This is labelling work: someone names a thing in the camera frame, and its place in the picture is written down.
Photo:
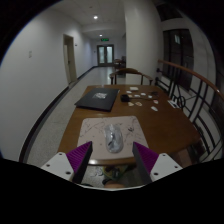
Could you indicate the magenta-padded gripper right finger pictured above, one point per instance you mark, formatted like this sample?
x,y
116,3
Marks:
x,y
161,166

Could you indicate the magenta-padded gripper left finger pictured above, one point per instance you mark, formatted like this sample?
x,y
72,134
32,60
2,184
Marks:
x,y
63,165

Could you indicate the white patterned mouse pad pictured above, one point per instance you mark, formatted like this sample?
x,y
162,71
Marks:
x,y
93,133

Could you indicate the white leaflet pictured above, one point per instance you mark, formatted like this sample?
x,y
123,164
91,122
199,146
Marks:
x,y
173,104

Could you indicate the pinkish paper card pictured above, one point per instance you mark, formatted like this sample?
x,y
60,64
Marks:
x,y
155,101

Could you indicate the pale round paper card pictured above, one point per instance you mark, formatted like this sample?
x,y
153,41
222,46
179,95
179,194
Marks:
x,y
138,104

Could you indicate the beige paper card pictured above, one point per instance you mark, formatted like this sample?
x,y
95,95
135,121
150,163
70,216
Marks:
x,y
131,104

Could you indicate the small white paper card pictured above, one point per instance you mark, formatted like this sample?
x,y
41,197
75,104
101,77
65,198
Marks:
x,y
150,96
143,94

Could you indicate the black closed laptop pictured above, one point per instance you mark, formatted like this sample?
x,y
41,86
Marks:
x,y
96,99

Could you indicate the small black charger block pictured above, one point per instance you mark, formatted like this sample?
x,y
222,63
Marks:
x,y
124,98

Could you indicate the flat white box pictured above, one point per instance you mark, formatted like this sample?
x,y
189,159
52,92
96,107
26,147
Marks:
x,y
134,88

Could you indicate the black railing with wooden handrail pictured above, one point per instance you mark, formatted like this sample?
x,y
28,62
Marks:
x,y
193,75

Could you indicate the wooden armchair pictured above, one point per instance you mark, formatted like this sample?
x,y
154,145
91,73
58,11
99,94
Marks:
x,y
130,71

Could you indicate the dark framed window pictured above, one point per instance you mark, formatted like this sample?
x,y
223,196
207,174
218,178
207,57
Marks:
x,y
178,56

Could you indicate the glass double door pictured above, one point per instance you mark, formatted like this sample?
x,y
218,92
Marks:
x,y
105,55

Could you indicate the green exit sign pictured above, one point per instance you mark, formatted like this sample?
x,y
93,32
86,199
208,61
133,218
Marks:
x,y
105,39

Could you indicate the side wall door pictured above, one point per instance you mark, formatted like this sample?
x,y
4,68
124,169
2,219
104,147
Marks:
x,y
70,60

